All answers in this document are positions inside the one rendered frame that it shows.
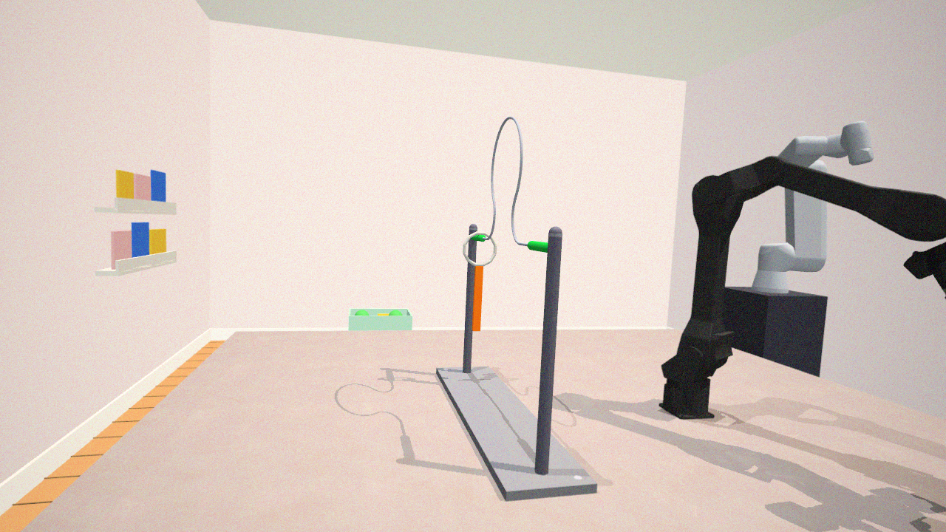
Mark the orange handle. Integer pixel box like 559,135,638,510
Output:
463,231,497,331

